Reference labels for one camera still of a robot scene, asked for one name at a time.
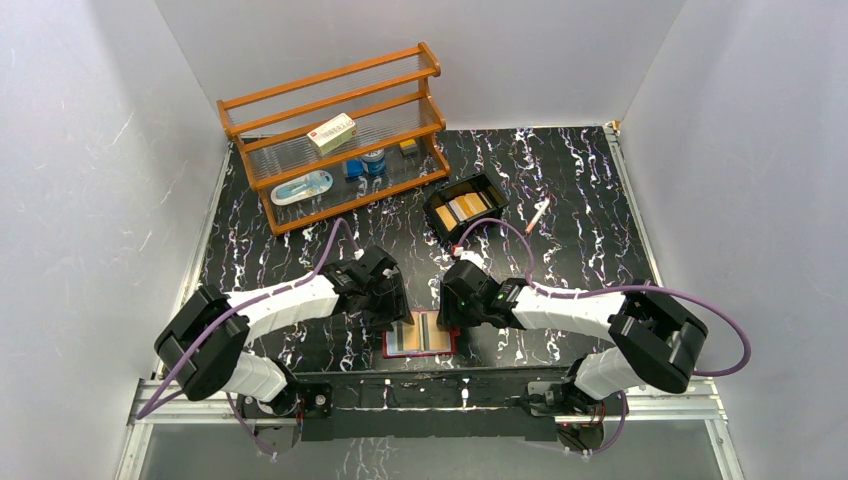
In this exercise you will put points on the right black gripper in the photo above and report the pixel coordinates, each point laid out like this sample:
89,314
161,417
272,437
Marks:
448,315

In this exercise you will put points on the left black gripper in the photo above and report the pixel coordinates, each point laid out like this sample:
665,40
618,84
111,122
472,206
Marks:
396,298

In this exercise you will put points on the red card holder wallet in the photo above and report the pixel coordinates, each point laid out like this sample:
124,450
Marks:
437,340

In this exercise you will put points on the black plastic card tray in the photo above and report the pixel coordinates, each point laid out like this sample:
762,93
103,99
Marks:
481,182

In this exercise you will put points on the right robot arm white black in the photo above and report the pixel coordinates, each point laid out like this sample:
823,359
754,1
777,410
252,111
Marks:
654,340

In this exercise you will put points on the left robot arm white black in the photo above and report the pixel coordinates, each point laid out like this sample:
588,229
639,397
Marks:
204,343

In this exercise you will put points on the gold card in tray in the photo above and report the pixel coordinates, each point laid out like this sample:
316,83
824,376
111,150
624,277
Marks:
447,218

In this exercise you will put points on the white card stack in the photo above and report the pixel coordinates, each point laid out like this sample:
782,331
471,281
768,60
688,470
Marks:
468,205

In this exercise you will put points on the small blue box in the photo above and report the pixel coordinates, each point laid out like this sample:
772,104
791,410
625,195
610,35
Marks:
353,169

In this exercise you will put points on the blue white round tin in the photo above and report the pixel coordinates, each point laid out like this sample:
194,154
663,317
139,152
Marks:
374,162

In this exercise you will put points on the white orange pen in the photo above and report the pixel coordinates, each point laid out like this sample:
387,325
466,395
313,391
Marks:
541,208

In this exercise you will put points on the small yellow black block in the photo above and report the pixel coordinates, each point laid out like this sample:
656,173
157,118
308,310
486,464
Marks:
409,148

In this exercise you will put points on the white blue blister pack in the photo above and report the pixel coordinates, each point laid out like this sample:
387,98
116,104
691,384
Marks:
301,188

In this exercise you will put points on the orange wooden shelf rack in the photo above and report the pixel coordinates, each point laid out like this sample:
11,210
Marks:
390,100

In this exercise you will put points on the white cardboard box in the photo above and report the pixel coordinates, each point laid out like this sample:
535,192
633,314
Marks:
332,134

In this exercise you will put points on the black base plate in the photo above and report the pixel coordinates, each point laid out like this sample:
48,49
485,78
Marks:
468,402

